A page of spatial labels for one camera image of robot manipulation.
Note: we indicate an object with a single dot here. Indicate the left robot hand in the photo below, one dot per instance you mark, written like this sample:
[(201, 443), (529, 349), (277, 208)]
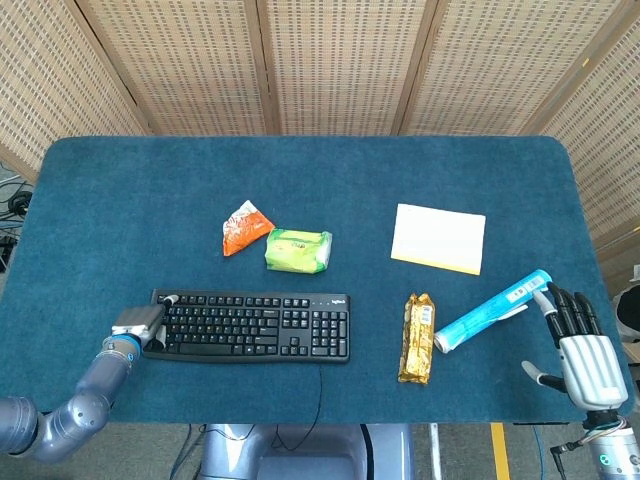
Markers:
[(142, 320)]

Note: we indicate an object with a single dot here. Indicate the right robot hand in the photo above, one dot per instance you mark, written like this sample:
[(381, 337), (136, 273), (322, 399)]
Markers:
[(587, 367)]

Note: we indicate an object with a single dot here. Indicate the black keyboard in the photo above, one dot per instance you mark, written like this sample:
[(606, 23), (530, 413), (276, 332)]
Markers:
[(255, 325)]

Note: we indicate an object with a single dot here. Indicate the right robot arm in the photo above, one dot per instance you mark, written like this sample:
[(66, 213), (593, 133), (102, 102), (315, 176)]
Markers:
[(607, 445)]

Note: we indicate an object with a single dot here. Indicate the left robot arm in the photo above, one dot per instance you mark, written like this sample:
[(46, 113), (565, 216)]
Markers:
[(75, 400)]

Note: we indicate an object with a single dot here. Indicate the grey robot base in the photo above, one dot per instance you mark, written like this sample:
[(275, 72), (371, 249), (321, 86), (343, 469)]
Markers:
[(305, 452)]

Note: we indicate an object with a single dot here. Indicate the blue cylindrical tube package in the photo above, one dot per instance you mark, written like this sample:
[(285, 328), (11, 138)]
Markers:
[(492, 310)]

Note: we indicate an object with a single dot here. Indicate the orange snack packet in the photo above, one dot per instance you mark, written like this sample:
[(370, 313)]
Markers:
[(245, 228)]

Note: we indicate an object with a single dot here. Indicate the green snack packet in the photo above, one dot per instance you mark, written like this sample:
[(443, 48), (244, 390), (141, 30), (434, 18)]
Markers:
[(298, 250)]

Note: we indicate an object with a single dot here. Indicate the gold foil snack bar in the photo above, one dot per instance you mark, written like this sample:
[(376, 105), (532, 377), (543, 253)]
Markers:
[(417, 339)]

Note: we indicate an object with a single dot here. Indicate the white table leg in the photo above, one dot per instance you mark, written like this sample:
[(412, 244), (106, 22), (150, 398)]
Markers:
[(436, 452)]

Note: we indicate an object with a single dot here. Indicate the white yellow notepad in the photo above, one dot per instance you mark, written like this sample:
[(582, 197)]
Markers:
[(439, 239)]

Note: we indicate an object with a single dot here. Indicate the blue table mat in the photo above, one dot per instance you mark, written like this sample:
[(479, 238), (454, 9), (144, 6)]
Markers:
[(320, 200)]

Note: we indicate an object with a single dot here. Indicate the woven bamboo folding screen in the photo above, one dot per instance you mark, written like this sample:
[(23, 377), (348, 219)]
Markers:
[(320, 65)]

